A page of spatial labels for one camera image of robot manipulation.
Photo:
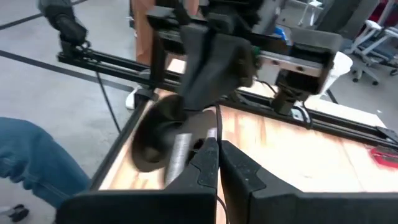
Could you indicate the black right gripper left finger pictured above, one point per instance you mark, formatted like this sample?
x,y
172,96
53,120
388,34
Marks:
x,y
186,202

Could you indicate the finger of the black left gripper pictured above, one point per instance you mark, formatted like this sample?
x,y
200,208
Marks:
x,y
233,68
197,71

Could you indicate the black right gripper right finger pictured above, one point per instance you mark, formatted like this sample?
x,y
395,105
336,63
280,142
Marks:
x,y
258,202

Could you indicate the white plastic bin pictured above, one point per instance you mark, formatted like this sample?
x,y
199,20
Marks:
x,y
340,68

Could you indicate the white office chair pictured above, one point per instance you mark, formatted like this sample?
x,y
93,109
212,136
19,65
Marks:
x,y
370,53

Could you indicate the small red block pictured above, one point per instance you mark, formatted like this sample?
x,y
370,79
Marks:
x,y
385,157

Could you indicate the person's blue jeans leg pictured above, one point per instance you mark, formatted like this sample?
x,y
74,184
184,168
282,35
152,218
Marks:
x,y
37,155

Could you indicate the black aluminium table frame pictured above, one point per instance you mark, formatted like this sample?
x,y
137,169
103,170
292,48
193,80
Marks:
x,y
109,63

